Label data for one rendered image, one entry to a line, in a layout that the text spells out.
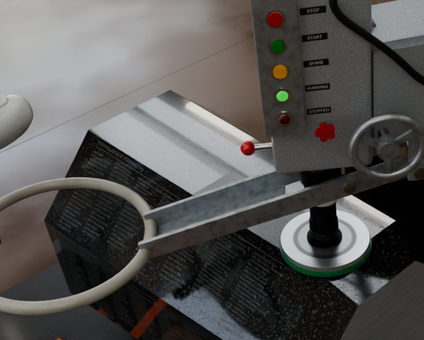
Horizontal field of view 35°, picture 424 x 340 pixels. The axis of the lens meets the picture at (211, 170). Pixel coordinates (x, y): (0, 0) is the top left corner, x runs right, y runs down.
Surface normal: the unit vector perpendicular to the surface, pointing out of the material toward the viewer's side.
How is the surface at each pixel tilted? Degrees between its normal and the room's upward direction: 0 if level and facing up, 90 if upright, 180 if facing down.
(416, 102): 90
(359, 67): 90
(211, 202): 90
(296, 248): 0
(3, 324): 0
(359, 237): 0
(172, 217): 90
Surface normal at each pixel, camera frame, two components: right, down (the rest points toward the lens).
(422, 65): -0.03, 0.58
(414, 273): 0.61, 0.38
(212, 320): -0.63, -0.25
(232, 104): -0.14, -0.81
